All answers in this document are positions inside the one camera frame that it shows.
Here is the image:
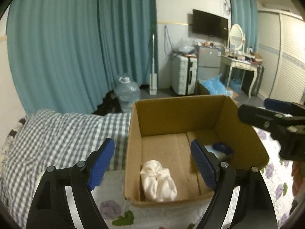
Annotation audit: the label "grey checked blanket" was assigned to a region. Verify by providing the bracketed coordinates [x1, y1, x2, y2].
[1, 109, 131, 228]

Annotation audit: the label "white oval vanity mirror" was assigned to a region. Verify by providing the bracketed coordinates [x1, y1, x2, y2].
[229, 24, 246, 52]

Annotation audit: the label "blue bubble wrap pile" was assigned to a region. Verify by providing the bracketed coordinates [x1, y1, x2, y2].
[198, 74, 225, 93]

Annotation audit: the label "white flat mop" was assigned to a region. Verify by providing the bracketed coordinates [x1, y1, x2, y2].
[149, 34, 157, 95]

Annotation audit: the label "white suitcase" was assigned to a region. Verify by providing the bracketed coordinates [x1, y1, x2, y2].
[171, 55, 197, 96]

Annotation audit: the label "grey mini fridge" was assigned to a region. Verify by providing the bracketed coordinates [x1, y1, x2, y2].
[196, 46, 221, 80]

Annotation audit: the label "black wall television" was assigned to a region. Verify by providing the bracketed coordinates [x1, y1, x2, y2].
[192, 9, 228, 39]

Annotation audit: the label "white floral quilt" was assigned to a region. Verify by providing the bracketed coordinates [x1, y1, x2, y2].
[64, 126, 301, 229]

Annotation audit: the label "green window curtain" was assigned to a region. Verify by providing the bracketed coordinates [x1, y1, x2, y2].
[230, 0, 258, 52]

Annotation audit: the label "white louvred wardrobe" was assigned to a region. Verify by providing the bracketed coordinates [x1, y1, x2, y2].
[258, 9, 304, 102]

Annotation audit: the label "dark striped suitcase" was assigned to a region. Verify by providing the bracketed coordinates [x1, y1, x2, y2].
[251, 65, 265, 97]

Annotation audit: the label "floor cardboard box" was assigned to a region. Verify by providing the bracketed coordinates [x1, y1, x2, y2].
[194, 80, 238, 99]

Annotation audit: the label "large green curtain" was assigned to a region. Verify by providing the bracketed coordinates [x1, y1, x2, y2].
[6, 0, 157, 113]

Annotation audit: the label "clear plastic bag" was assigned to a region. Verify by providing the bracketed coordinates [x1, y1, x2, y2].
[177, 39, 195, 55]

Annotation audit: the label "white socks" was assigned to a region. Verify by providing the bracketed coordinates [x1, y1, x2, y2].
[140, 160, 177, 203]

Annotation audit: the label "open cardboard box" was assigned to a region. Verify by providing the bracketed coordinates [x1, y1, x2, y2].
[124, 94, 270, 208]

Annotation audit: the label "white dressing table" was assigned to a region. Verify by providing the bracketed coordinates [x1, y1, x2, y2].
[221, 55, 258, 98]

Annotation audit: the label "large clear water jug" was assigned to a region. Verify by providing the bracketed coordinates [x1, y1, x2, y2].
[114, 75, 141, 113]

